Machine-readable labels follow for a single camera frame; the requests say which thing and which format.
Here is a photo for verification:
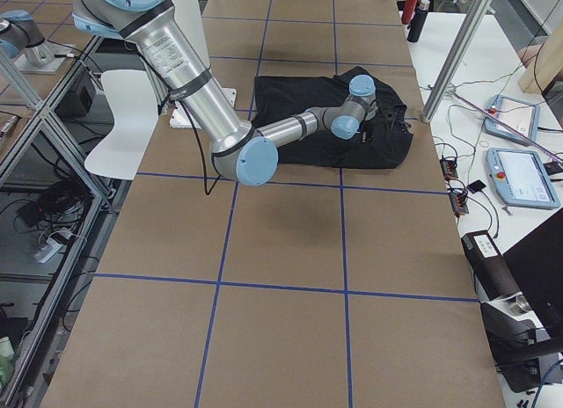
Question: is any black graphic t-shirt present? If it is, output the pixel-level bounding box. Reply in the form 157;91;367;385
252;66;413;169

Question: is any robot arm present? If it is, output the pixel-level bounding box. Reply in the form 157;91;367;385
73;0;377;186
1;10;45;59

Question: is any white plastic chair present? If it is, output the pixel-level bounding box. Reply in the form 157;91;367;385
84;69;158;180

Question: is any black water bottle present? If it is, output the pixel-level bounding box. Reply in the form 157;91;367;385
406;0;430;43

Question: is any black box device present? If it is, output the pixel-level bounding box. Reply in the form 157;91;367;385
461;230;521;302

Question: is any near teach pendant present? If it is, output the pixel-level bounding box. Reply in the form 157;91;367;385
486;148;560;209

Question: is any teach pendant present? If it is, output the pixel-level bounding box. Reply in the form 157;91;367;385
486;148;560;209
483;94;540;145

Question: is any red bottle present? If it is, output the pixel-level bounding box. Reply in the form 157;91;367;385
401;0;418;26

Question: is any far teach pendant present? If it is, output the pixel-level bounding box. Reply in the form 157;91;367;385
483;94;540;145

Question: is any black monitor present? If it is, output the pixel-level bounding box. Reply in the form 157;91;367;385
504;210;563;337

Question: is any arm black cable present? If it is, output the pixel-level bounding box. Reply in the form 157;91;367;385
131;42;225;197

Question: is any aluminium frame post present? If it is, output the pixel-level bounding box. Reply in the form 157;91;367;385
421;0;492;123

